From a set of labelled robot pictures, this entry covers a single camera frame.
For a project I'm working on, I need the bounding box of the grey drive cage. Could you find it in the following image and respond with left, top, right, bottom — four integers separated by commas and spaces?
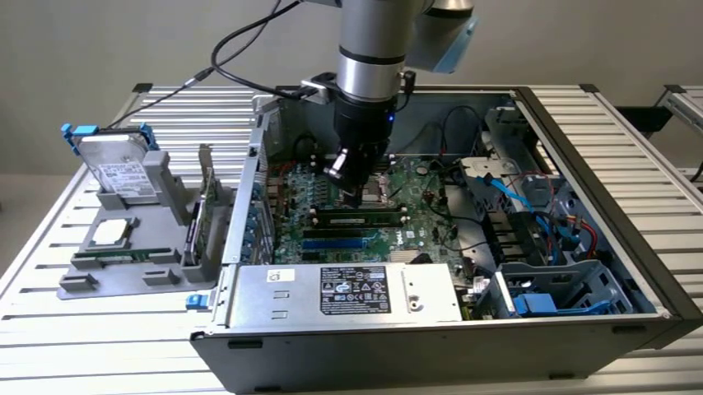
480, 105, 554, 176

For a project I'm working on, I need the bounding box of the hard disk in blue bracket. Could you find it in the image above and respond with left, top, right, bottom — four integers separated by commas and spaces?
59, 122, 161, 199

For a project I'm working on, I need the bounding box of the silver CPU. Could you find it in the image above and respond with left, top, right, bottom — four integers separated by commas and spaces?
91, 219, 137, 244

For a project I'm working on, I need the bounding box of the green Dell motherboard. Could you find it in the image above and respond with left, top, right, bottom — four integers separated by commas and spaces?
263, 154, 484, 285

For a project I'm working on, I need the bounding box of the CPU socket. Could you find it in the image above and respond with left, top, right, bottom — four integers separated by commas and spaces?
335, 171, 395, 207

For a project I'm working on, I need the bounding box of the graphics card with metal bracket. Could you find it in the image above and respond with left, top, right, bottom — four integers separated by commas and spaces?
183, 142, 221, 267

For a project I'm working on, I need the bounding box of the RAM stick with white label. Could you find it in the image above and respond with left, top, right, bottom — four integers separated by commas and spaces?
309, 207, 411, 228

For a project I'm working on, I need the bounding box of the silver power supply unit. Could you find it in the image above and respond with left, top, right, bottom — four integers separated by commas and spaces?
221, 262, 463, 328

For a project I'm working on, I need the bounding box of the blue expansion slot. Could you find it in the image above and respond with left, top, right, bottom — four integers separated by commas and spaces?
301, 238, 368, 250

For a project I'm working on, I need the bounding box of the silver drive bracket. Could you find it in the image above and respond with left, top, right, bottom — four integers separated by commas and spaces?
456, 155, 520, 184

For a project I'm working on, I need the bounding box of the thick black camera cable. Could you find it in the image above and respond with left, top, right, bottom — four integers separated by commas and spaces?
209, 0, 308, 100

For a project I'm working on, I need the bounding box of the grey metal disk bay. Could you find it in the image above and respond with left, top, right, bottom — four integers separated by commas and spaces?
494, 258, 631, 320

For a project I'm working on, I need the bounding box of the black fan shroud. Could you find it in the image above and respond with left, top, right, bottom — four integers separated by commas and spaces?
482, 210, 554, 265

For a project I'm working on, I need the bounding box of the black expansion slot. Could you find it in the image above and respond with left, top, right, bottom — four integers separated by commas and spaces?
301, 228, 365, 240

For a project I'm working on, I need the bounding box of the silver chipset heat sink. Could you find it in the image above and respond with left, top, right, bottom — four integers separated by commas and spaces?
392, 250, 436, 267

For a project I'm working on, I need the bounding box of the grey parts rack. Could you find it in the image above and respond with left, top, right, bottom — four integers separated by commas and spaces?
56, 149, 233, 302

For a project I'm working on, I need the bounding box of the black wire loop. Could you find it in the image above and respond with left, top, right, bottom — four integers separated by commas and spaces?
440, 105, 488, 160

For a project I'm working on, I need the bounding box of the blue SATA wire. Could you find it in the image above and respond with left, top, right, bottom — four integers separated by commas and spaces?
478, 173, 567, 267

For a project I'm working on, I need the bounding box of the open black PC case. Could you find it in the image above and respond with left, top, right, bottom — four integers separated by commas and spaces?
188, 84, 703, 395

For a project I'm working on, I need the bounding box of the red wire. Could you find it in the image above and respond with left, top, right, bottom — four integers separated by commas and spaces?
568, 211, 600, 258

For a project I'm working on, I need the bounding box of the thin cable with metal connector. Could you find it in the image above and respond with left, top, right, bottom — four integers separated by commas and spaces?
105, 0, 301, 129

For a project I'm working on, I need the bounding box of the green RAM stick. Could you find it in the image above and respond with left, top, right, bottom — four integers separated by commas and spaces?
72, 248, 172, 265

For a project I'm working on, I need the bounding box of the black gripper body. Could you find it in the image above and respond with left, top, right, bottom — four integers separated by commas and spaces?
331, 94, 399, 183

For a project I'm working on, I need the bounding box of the metal slat side table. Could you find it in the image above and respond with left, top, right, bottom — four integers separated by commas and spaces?
656, 83, 703, 184

